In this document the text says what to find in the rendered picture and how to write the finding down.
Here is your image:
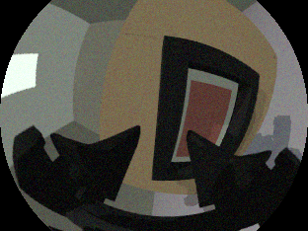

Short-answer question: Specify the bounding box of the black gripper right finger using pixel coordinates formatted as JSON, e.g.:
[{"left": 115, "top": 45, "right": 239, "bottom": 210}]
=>
[{"left": 186, "top": 130, "right": 271, "bottom": 207}]

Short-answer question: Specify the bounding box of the brown flat rectangular board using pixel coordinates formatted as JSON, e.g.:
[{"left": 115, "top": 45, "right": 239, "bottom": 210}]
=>
[{"left": 99, "top": 0, "right": 277, "bottom": 194}]

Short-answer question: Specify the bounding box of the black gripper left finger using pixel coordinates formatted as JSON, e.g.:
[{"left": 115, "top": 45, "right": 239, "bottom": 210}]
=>
[{"left": 50, "top": 126, "right": 141, "bottom": 201}]

